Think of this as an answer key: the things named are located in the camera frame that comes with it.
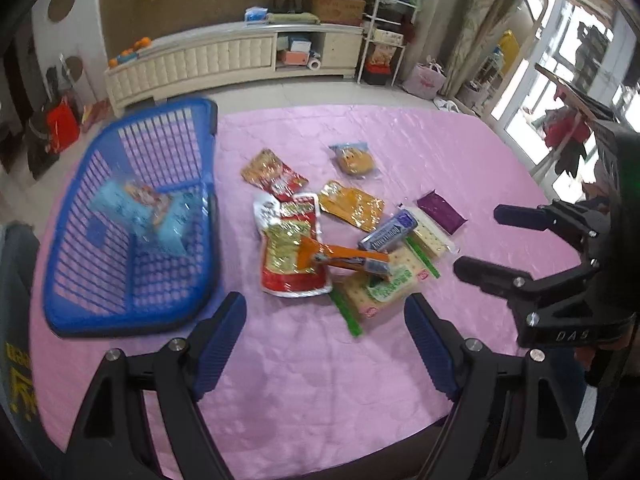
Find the paper towel roll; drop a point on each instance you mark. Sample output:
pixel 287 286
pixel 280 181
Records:
pixel 313 63

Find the orange flat box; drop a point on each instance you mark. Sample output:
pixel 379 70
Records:
pixel 292 58

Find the blue plastic basket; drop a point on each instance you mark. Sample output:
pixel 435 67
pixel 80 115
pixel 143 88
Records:
pixel 212 125

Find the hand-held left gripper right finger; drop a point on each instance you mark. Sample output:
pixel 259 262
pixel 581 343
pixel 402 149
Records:
pixel 430 345

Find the arched standing mirror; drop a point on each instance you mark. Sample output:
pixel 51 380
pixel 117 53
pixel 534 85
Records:
pixel 507 20

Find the clothes drying rack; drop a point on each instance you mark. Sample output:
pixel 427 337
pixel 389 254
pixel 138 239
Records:
pixel 565 120

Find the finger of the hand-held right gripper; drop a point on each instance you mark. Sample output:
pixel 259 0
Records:
pixel 480 272
pixel 520 216

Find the orange printed snack box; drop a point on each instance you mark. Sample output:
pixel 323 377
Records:
pixel 386 55

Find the red bag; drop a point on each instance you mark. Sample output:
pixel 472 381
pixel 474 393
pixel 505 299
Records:
pixel 62 125

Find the red and white snack packet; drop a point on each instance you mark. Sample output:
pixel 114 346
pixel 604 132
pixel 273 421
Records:
pixel 287 260

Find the white slipper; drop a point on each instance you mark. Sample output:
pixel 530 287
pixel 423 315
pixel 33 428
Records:
pixel 451 106
pixel 440 103

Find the red orange snack packet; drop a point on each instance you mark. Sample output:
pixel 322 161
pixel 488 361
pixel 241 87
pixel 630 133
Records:
pixel 272 170

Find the round brown wall decor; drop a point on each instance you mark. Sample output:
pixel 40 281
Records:
pixel 62 4
pixel 75 67

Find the white metal rack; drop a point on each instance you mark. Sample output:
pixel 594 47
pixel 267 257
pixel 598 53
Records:
pixel 370 35

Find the blue chewing gum pack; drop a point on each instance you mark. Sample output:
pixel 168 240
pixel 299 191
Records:
pixel 387 232

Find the cracker packet with green edge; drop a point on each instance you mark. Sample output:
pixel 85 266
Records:
pixel 430 235

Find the black bag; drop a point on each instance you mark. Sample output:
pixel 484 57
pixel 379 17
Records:
pixel 40 145

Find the brown cardboard box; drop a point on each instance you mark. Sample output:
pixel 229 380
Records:
pixel 340 9

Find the cracker packet with green label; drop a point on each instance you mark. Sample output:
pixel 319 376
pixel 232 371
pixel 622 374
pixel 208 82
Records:
pixel 385 290

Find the golden yellow snack packet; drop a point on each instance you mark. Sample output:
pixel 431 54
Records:
pixel 350 205

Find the purple snack packet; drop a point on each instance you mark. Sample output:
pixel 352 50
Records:
pixel 440 211

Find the clear bag with bread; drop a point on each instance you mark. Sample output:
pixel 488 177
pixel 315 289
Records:
pixel 354 158

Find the pink shopping bag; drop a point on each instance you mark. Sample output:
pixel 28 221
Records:
pixel 424 82

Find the cream tv cabinet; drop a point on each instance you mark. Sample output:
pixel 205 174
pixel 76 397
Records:
pixel 200 62

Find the blue tissue box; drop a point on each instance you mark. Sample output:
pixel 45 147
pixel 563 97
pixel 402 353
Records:
pixel 256 15

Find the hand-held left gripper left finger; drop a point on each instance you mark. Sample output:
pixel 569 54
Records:
pixel 220 345

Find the green folded cloth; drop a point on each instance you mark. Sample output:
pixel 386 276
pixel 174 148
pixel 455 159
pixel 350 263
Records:
pixel 294 18

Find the silver standing air conditioner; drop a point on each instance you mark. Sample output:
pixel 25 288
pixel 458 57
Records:
pixel 434 10

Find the orange sausage stick packet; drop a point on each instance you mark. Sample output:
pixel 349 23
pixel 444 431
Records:
pixel 340 255

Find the person's jeans leg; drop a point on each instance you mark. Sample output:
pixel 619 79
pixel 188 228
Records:
pixel 565 380

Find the pink blanket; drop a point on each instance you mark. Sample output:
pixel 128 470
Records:
pixel 310 385

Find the grey printed cushion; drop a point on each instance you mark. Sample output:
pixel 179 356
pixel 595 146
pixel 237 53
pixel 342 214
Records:
pixel 17 310

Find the patterned curtain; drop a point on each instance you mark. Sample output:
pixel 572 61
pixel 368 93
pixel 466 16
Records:
pixel 475 15

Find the light blue snack packet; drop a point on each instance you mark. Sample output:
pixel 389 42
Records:
pixel 120 205

